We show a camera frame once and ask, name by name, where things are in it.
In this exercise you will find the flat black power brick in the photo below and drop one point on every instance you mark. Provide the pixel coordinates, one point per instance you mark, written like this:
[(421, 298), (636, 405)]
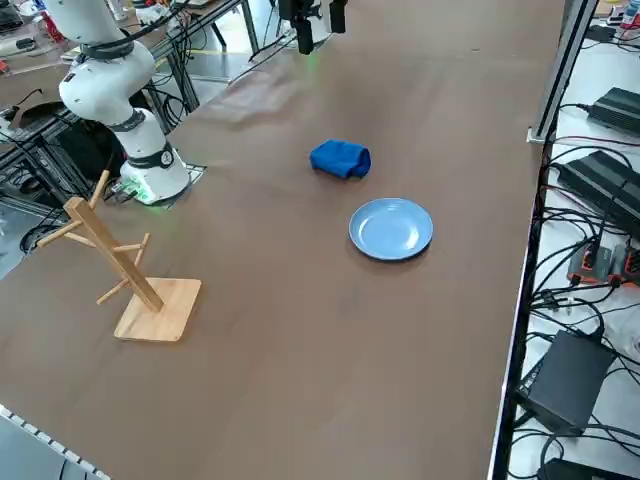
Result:
[(617, 107)]

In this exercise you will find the large black power brick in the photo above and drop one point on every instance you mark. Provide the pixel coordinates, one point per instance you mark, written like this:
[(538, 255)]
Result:
[(600, 182)]

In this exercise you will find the blue plastic plate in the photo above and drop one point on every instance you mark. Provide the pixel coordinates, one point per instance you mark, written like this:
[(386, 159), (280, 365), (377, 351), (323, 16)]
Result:
[(390, 230)]

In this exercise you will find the orange grey device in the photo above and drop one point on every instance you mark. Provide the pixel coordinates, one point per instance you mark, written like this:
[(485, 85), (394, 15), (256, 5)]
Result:
[(630, 262), (592, 260)]

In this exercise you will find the wooden cup rack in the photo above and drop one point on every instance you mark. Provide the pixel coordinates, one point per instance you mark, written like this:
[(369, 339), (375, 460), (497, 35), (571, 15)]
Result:
[(155, 310)]

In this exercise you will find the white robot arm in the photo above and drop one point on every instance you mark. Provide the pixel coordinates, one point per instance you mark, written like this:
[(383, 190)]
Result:
[(321, 30), (107, 90)]

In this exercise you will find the blue cloth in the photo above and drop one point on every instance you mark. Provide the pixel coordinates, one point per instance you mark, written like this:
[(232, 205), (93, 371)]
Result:
[(340, 157)]

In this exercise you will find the red clamp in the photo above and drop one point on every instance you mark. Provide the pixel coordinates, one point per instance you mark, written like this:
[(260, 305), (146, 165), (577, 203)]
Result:
[(52, 25)]

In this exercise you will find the small black device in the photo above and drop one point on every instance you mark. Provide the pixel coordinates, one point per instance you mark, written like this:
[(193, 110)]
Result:
[(600, 32)]

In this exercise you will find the black box device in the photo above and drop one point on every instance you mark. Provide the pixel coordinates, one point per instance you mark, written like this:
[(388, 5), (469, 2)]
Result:
[(565, 385)]

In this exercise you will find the small green circuit board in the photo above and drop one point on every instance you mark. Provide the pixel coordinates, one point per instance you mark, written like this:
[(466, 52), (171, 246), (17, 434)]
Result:
[(125, 190)]

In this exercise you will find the aluminium profile post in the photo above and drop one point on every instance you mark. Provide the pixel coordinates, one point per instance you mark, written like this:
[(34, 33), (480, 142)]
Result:
[(560, 75)]

